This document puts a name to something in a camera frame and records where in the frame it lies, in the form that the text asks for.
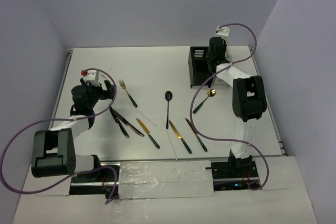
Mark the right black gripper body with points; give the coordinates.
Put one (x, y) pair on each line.
(225, 49)

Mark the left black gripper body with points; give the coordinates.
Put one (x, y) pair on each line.
(95, 93)

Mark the gold spoon green handle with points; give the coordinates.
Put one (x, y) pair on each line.
(210, 93)

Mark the black spoon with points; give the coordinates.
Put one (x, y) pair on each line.
(168, 97)

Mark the gold knife green handle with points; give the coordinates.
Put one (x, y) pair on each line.
(197, 136)
(180, 137)
(148, 133)

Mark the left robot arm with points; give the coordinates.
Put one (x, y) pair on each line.
(54, 150)

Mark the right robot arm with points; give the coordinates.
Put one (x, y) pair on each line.
(248, 100)

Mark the white chopstick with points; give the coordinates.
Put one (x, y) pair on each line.
(170, 141)
(146, 117)

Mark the black steak knife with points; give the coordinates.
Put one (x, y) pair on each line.
(127, 123)
(116, 119)

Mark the black utensil container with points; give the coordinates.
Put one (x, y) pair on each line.
(197, 64)

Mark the white utensil container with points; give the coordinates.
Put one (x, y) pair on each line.
(225, 75)

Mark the silver tape sheet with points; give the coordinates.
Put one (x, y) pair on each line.
(175, 179)

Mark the gold fork green handle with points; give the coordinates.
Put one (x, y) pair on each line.
(124, 87)

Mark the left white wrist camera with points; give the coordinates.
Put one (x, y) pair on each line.
(90, 78)

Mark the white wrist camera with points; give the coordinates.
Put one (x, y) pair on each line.
(223, 32)
(90, 78)

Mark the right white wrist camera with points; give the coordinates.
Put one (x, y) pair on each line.
(223, 32)

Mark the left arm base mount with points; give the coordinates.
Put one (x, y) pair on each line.
(101, 182)

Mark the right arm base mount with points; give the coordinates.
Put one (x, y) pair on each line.
(234, 174)

